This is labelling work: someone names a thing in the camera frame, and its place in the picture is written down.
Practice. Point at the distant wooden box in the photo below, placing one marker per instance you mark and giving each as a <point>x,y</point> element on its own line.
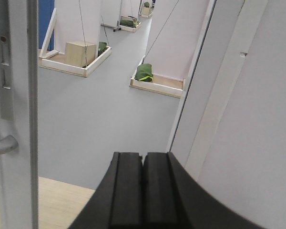
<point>79,53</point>

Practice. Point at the silver door lock plate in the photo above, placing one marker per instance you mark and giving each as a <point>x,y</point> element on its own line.
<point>6,106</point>

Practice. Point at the silver curved door handle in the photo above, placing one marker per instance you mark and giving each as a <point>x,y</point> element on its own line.
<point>8,144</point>

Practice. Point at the white wooden tray frame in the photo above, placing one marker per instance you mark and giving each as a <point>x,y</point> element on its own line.
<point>54,60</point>

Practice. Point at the white framed sliding glass door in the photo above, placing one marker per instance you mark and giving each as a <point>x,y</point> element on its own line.
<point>19,168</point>

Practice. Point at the green sandbag in tray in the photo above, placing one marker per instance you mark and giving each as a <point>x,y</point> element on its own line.
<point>144,73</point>

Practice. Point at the blue door with window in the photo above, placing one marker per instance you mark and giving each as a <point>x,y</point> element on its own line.
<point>45,8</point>

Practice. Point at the light plywood base board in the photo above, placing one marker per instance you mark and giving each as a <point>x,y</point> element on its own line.
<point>60,203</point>

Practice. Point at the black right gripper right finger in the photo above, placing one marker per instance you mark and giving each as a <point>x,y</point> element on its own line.
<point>173,200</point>

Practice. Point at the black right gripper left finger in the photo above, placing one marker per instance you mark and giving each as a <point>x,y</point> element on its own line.
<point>117,201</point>

